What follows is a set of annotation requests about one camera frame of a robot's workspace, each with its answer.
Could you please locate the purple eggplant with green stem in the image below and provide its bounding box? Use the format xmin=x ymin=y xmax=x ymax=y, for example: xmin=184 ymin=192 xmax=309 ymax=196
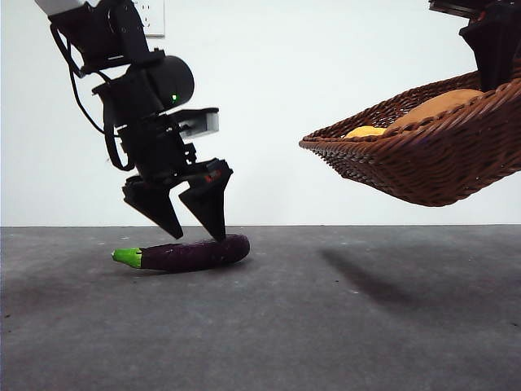
xmin=112 ymin=234 xmax=251 ymax=273

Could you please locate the brown potato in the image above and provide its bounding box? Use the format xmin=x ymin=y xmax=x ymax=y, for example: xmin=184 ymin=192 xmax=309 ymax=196
xmin=384 ymin=88 xmax=486 ymax=132

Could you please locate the brown woven wicker basket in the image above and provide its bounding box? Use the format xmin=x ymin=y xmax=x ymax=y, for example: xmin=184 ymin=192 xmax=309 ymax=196
xmin=299 ymin=64 xmax=521 ymax=208

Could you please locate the yellow corn cob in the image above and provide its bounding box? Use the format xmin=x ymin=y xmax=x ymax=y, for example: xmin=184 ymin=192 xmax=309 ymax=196
xmin=344 ymin=125 xmax=387 ymax=139

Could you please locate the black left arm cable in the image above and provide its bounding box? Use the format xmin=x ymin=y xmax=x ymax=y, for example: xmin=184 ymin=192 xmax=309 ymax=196
xmin=48 ymin=22 xmax=136 ymax=172

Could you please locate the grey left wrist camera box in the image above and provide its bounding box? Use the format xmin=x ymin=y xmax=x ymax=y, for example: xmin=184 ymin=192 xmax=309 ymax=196
xmin=173 ymin=107 xmax=221 ymax=138

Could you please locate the white wall socket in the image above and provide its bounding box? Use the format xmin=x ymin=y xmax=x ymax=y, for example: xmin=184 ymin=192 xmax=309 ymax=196
xmin=137 ymin=0 xmax=167 ymax=38

